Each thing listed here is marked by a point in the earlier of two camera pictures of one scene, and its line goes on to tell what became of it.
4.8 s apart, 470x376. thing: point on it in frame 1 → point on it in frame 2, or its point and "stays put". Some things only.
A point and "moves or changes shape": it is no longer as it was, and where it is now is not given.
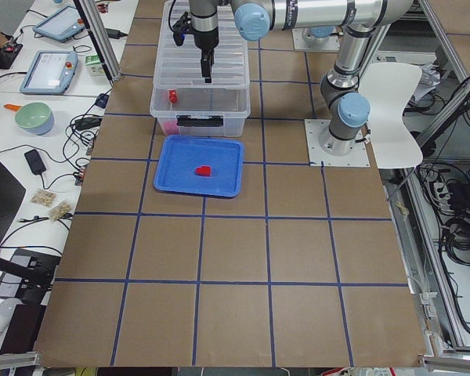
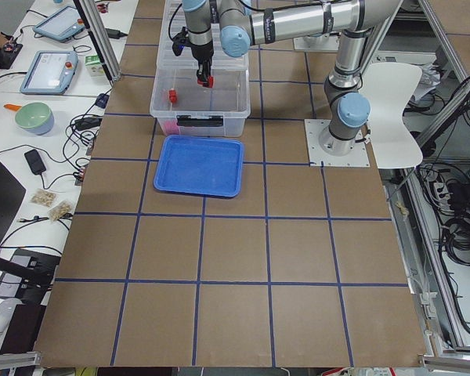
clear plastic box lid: [179, 66] moves or changes shape
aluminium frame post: [97, 30] stays put
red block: [203, 171] → [209, 84]
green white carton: [94, 65] stays put
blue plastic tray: [179, 156] stays put
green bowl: [36, 117] stays put
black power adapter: [115, 34] stays put
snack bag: [43, 197] stays put
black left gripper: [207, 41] → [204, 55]
